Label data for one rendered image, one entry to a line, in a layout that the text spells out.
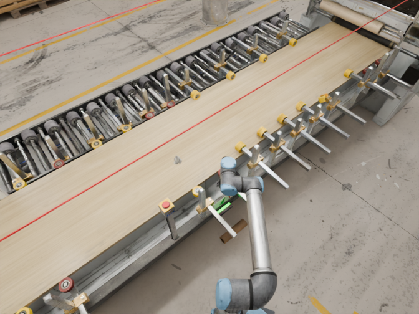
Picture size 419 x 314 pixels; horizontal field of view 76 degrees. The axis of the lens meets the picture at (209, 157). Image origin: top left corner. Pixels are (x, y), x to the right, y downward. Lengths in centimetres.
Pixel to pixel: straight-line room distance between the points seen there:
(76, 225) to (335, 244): 233
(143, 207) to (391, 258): 238
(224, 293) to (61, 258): 117
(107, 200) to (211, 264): 119
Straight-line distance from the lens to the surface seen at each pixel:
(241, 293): 122
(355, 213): 329
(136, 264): 207
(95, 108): 282
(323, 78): 308
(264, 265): 129
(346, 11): 396
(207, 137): 229
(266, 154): 258
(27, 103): 470
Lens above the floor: 265
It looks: 54 degrees down
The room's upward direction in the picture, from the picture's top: straight up
